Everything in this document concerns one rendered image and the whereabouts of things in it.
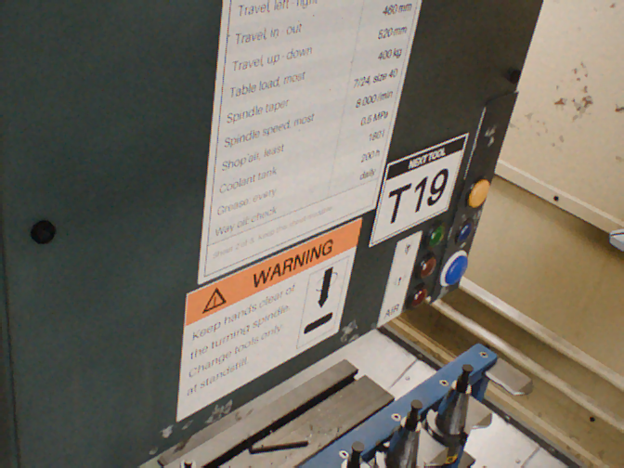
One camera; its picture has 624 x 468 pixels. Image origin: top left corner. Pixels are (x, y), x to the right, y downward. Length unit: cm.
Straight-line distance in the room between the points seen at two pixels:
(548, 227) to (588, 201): 10
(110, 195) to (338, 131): 16
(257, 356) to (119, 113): 24
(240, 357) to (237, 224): 11
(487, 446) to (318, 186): 128
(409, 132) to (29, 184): 29
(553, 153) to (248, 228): 105
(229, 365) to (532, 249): 108
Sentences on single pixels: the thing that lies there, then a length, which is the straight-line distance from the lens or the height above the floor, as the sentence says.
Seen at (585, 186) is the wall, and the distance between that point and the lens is 147.
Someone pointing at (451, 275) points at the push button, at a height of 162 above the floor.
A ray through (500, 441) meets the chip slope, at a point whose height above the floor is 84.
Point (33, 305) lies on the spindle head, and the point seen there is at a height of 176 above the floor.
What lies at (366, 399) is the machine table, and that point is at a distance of 164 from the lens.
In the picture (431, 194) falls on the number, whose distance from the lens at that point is 64.
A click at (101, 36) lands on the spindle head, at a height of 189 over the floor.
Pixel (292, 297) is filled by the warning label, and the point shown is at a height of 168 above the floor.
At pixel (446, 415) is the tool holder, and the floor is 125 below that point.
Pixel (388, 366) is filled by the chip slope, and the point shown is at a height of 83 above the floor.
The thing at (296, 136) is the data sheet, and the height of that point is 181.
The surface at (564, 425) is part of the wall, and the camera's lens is 171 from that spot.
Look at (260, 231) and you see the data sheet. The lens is 49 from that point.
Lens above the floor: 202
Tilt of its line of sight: 33 degrees down
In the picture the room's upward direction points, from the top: 10 degrees clockwise
